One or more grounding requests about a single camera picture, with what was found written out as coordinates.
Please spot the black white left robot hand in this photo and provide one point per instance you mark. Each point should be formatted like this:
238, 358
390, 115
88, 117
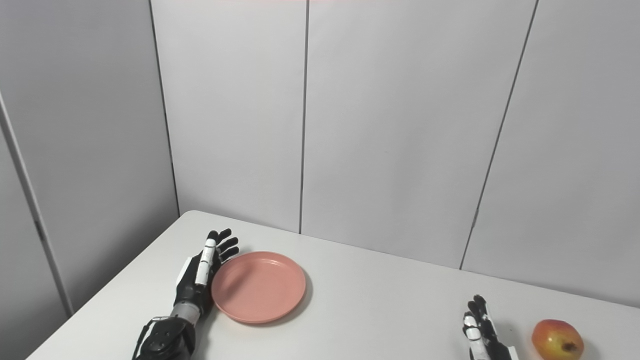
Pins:
197, 280

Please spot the pink round plate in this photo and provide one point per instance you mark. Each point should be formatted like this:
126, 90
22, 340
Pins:
260, 287

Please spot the red yellow pomegranate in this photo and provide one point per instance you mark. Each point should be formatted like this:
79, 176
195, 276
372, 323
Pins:
555, 342

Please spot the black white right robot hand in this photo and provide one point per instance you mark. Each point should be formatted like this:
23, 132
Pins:
482, 335

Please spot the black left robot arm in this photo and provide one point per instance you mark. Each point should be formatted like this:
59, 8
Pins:
170, 337

